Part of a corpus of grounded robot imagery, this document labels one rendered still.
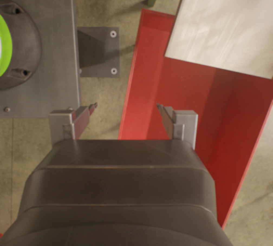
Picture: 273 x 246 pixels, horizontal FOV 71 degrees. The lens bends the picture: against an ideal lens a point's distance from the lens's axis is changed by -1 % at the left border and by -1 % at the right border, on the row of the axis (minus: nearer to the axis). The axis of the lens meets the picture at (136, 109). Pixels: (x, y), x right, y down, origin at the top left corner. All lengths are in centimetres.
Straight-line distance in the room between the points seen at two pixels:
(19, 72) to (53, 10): 11
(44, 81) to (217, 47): 34
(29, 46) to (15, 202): 164
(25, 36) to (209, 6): 31
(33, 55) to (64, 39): 6
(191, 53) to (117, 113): 94
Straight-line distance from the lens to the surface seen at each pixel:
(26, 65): 35
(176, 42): 43
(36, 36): 36
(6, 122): 159
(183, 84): 74
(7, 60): 32
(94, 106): 15
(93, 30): 127
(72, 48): 35
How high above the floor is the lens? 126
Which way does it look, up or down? 75 degrees down
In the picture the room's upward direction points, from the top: 175 degrees clockwise
